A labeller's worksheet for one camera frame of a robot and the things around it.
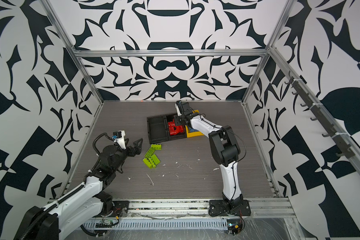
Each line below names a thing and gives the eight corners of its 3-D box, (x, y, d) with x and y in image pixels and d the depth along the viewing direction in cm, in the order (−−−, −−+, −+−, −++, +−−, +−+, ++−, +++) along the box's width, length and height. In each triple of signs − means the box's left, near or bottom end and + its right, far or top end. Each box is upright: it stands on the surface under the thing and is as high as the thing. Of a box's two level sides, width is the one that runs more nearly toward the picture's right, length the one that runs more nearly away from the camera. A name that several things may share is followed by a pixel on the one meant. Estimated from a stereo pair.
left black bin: (149, 145, 98) (147, 139, 92) (148, 123, 109) (146, 117, 103) (170, 142, 99) (169, 136, 93) (166, 121, 110) (166, 114, 105)
